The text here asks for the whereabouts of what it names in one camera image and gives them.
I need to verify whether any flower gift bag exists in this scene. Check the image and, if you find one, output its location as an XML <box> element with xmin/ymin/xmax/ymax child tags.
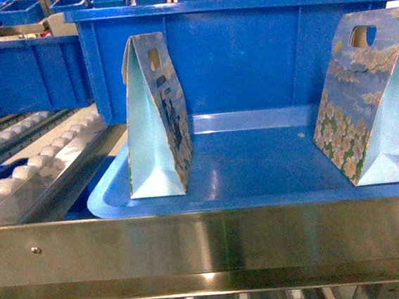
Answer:
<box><xmin>121</xmin><ymin>32</ymin><xmax>193</xmax><ymax>199</ymax></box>
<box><xmin>314</xmin><ymin>7</ymin><xmax>399</xmax><ymax>186</ymax></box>

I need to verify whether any blue plastic tray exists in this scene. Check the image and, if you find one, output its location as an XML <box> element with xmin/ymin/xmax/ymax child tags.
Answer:
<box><xmin>87</xmin><ymin>105</ymin><xmax>399</xmax><ymax>219</ymax></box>

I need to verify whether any large blue crate behind tray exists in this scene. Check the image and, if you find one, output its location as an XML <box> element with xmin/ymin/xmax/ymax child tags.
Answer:
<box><xmin>63</xmin><ymin>0</ymin><xmax>399</xmax><ymax>129</ymax></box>

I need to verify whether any white roller track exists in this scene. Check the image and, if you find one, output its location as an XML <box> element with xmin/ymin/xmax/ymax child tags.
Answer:
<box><xmin>0</xmin><ymin>112</ymin><xmax>105</xmax><ymax>224</ymax></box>

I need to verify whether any blue crate at left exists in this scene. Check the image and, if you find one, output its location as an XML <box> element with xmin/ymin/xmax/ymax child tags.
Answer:
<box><xmin>0</xmin><ymin>35</ymin><xmax>94</xmax><ymax>115</ymax></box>

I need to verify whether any steel front rack rail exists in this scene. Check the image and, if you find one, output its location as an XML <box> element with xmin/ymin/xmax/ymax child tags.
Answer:
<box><xmin>0</xmin><ymin>198</ymin><xmax>399</xmax><ymax>299</ymax></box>

